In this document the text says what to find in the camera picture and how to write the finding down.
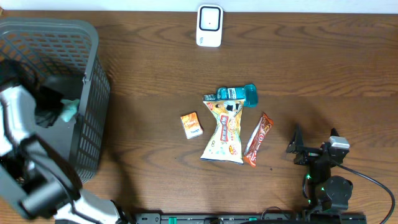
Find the teal white small packet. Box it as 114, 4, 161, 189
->
60, 99, 80, 123

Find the red-brown snack bar wrapper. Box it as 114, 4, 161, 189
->
243, 113, 274, 167

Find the blue mouthwash bottle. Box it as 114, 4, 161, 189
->
203, 84, 259, 108

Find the yellow snack bag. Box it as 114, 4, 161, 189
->
200, 99, 245, 164

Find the small orange box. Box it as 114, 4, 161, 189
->
180, 112, 203, 139

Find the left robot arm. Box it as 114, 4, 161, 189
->
1, 60, 135, 223

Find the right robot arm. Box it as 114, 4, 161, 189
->
286, 126, 353, 213

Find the white barcode scanner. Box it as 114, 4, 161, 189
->
196, 4, 224, 47

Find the grey plastic shopping basket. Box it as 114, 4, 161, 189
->
1, 17, 110, 183

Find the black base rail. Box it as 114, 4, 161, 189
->
134, 212, 367, 224

